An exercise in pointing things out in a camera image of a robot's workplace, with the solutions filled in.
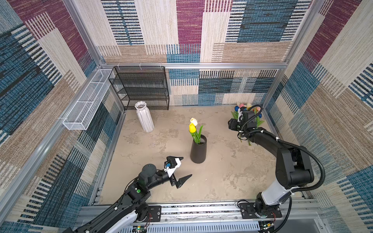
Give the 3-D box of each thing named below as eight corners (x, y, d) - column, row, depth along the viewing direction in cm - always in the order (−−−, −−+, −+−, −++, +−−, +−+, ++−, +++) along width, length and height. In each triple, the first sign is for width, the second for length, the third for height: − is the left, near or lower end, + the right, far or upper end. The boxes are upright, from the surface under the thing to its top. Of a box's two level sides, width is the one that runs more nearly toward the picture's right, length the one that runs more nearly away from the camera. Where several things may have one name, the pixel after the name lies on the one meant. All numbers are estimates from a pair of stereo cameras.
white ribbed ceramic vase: (143, 132, 108) (133, 110, 89) (145, 124, 113) (136, 101, 94) (153, 132, 108) (146, 110, 89) (155, 123, 113) (148, 101, 94)
